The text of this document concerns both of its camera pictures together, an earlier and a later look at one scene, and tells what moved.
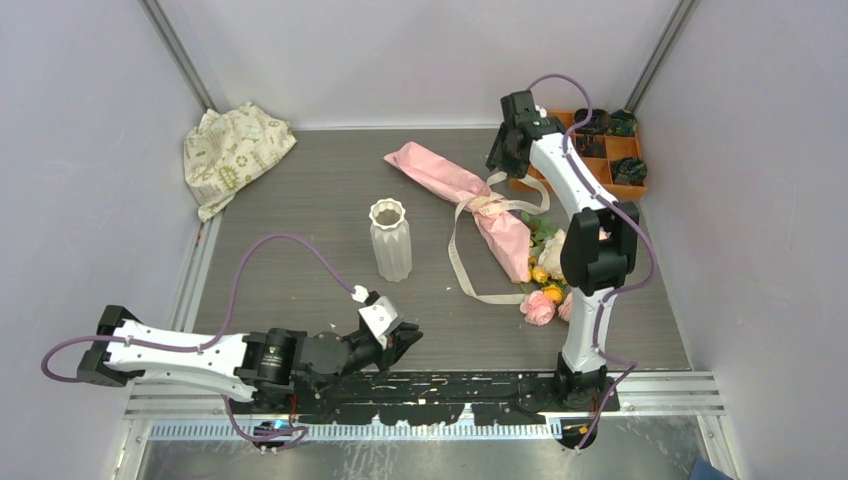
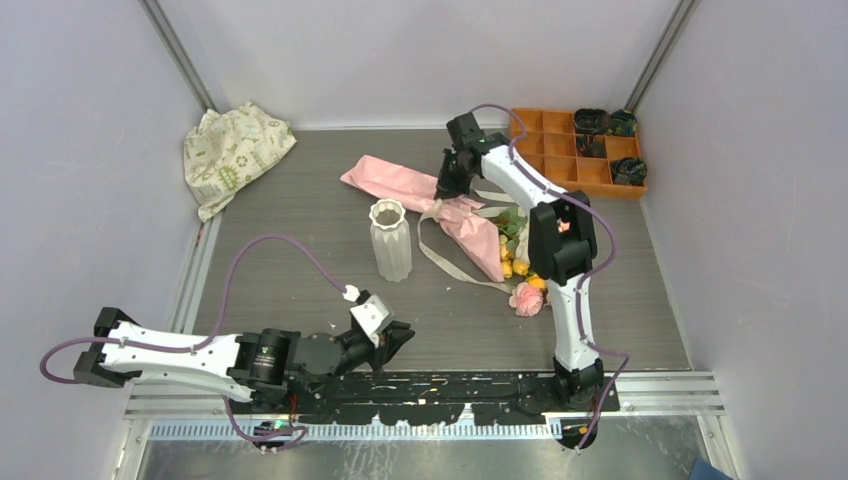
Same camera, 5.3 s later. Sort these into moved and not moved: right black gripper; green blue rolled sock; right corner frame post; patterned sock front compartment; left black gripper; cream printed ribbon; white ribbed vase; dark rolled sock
Moved: cream printed ribbon; right black gripper
Not moved: dark rolled sock; white ribbed vase; right corner frame post; left black gripper; patterned sock front compartment; green blue rolled sock
